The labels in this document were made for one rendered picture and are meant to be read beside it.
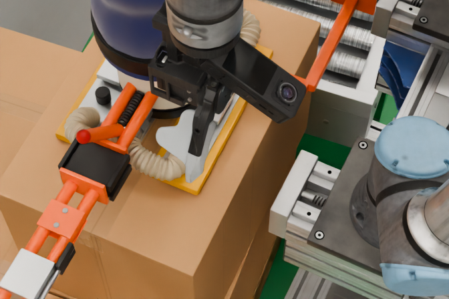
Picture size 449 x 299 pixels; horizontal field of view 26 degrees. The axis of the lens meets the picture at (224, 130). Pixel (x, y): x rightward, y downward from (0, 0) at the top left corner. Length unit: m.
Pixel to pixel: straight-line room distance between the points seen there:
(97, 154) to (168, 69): 0.62
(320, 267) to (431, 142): 0.43
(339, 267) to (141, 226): 0.36
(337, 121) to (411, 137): 0.92
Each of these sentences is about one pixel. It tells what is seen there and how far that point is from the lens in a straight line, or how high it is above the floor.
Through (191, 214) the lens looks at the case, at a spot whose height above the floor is 0.94.
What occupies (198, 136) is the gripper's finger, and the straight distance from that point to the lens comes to 1.03.
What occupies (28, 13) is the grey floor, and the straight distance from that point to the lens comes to 3.23.
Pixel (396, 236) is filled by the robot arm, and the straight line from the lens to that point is 1.38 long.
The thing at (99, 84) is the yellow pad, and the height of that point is 0.98.
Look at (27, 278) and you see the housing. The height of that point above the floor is 1.10.
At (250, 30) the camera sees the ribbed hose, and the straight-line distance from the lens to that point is 1.83.
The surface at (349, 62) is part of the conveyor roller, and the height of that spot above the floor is 0.55.
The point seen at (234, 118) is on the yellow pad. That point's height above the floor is 0.98.
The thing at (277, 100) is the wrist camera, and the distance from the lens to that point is 0.99.
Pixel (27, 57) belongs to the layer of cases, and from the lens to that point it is 2.44.
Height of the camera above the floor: 2.49
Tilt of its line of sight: 59 degrees down
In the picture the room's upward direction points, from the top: straight up
